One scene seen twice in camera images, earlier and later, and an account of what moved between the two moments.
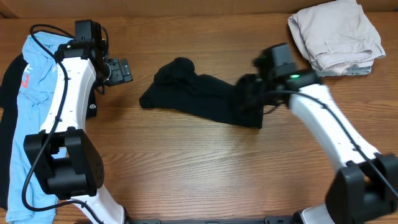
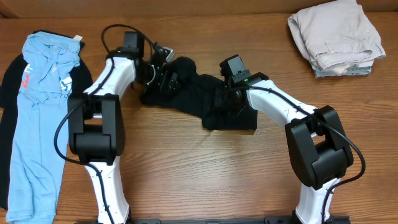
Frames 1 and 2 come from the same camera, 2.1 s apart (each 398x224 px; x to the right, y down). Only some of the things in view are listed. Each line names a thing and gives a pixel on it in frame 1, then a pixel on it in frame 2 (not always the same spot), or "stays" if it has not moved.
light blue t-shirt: [29, 202] stays
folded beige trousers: [336, 35] stays
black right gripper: [252, 98] → [219, 103]
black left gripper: [119, 76] → [161, 84]
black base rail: [268, 219] stays
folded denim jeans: [352, 70] stays
